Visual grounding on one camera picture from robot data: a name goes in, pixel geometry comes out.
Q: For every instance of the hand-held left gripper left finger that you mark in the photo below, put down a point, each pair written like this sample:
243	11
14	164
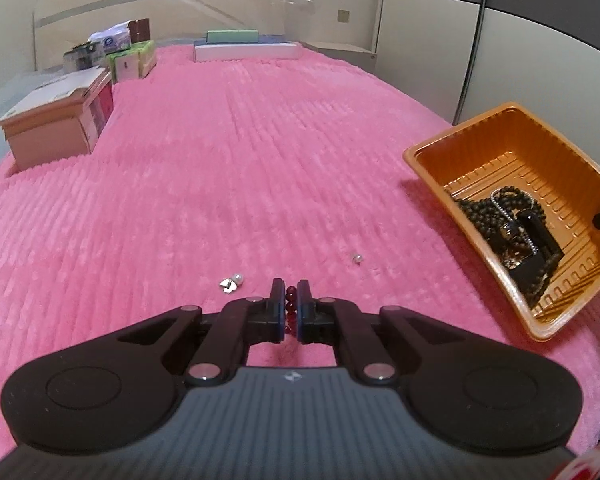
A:
279	310

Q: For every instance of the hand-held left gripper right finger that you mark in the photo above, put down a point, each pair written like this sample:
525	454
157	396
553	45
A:
302	310

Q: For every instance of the black wristwatch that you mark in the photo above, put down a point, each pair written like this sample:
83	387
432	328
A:
540	245

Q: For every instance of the orange plastic tray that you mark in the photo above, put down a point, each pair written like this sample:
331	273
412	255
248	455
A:
505	155

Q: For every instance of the pearl earring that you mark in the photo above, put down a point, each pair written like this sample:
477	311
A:
357	258
231	283

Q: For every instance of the pink ribbed blanket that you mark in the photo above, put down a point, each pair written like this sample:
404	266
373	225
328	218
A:
230	160

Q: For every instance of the sliding door wardrobe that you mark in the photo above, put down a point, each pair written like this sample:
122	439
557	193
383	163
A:
530	35

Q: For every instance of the red and white cloth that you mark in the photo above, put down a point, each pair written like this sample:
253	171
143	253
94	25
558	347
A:
590	462

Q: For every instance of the white nightstand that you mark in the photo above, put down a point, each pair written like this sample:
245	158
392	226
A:
342	55

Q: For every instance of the white flat box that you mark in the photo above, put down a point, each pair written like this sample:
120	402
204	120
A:
245	52

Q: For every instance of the dark red box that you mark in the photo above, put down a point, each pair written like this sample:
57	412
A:
102	110

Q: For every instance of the green foam block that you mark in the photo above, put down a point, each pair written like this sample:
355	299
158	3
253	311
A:
232	36

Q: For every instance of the yellow-green box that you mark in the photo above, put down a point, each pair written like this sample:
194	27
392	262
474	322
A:
147	57

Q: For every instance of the white and green box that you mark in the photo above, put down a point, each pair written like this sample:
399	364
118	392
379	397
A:
124	67

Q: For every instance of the pink cardboard box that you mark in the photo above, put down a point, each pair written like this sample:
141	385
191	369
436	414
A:
50	120

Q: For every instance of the brown box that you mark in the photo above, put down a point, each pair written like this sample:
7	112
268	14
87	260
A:
140	30

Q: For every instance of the tissue pack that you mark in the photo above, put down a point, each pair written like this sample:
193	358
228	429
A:
111	42

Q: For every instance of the wall socket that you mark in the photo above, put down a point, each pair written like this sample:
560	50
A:
343	16

